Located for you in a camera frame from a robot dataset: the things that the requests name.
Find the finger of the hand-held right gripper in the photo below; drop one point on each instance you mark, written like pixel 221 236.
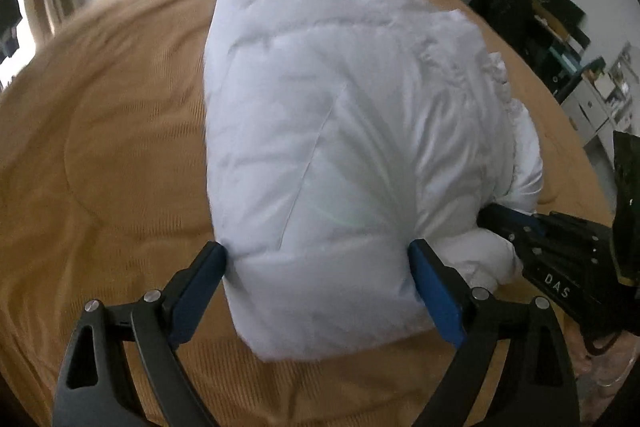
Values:
pixel 510 219

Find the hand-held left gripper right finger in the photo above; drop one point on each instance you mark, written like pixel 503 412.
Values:
pixel 437 292

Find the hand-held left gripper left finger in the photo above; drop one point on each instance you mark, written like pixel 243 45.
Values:
pixel 197 302

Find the white puffer jacket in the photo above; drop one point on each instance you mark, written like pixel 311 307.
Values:
pixel 340 132

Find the person's right hand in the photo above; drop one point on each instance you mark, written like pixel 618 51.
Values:
pixel 602 367

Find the white shelf unit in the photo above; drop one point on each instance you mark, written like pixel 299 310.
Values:
pixel 595 102

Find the tan bedspread bed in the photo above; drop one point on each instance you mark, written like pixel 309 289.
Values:
pixel 110 147

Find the black bag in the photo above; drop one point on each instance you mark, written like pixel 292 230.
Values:
pixel 500 7

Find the black flat panel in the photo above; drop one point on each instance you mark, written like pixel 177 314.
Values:
pixel 560 4

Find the dark hanging cloth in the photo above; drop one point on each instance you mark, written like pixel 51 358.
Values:
pixel 10 17

